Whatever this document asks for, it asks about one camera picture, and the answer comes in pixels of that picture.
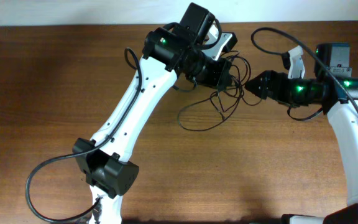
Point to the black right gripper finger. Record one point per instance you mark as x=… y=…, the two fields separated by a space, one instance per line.
x=261 y=80
x=260 y=91

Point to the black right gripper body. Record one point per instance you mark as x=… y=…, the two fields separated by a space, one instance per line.
x=270 y=86

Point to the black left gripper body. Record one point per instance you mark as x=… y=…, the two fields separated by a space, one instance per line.
x=224 y=73

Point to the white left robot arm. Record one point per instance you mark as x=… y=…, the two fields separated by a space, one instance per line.
x=191 y=47

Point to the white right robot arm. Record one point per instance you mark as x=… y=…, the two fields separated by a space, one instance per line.
x=337 y=92

